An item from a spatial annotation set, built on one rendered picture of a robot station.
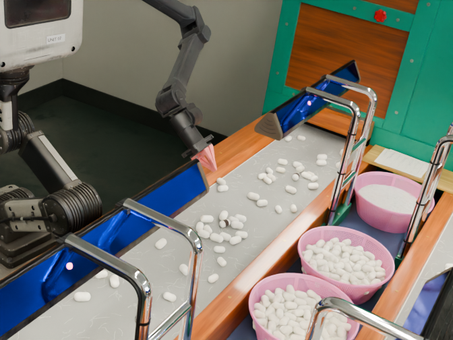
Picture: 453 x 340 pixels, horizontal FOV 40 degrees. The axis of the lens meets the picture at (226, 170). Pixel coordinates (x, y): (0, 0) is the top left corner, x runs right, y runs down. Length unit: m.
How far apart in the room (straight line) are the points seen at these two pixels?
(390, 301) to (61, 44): 1.09
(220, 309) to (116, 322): 0.24
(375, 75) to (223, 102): 1.50
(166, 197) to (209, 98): 2.49
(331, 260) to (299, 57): 0.95
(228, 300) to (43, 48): 0.81
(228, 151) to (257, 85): 1.43
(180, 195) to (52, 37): 0.66
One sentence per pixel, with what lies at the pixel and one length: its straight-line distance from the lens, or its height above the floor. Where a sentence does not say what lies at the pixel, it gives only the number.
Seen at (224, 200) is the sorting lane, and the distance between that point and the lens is 1.91.
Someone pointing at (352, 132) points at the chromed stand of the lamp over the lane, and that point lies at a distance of 1.79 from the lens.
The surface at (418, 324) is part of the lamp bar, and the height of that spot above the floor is 1.10.
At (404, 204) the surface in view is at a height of 0.73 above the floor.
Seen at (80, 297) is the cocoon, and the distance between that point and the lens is 1.49.
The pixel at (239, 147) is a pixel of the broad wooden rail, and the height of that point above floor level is 0.76.
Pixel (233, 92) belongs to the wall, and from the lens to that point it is 3.61.
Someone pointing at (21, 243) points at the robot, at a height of 0.52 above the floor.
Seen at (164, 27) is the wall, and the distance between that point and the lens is 3.74.
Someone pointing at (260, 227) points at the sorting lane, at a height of 0.74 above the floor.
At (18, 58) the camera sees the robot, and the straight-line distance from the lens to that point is 1.68.
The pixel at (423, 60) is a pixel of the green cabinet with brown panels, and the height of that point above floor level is 1.13.
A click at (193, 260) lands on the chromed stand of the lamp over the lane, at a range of 1.10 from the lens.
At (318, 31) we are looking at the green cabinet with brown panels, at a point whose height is 1.12.
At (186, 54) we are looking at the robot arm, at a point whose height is 1.08.
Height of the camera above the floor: 1.74
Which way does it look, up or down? 29 degrees down
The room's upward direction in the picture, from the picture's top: 9 degrees clockwise
